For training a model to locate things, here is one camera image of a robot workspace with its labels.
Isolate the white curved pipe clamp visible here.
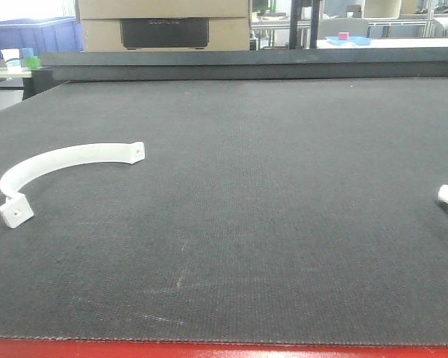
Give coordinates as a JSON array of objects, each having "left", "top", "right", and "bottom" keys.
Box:
[{"left": 0, "top": 142, "right": 146, "bottom": 229}]

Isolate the blue storage bin background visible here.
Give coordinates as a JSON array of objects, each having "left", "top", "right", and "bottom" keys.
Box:
[{"left": 0, "top": 16, "right": 84, "bottom": 58}]

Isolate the blue flat tray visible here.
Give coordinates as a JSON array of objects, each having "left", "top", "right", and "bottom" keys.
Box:
[{"left": 326, "top": 36, "right": 372, "bottom": 46}]

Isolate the pink cube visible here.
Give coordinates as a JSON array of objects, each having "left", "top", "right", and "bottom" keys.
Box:
[{"left": 338, "top": 32, "right": 349, "bottom": 40}]

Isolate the large cardboard box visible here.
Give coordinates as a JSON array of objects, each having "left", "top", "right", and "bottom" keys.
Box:
[{"left": 77, "top": 1, "right": 250, "bottom": 52}]

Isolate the green small block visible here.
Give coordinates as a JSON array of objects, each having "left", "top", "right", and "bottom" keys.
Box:
[{"left": 25, "top": 56, "right": 40, "bottom": 70}]

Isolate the white paper cup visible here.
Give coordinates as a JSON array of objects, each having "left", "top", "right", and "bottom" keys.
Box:
[{"left": 1, "top": 48, "right": 22, "bottom": 73}]

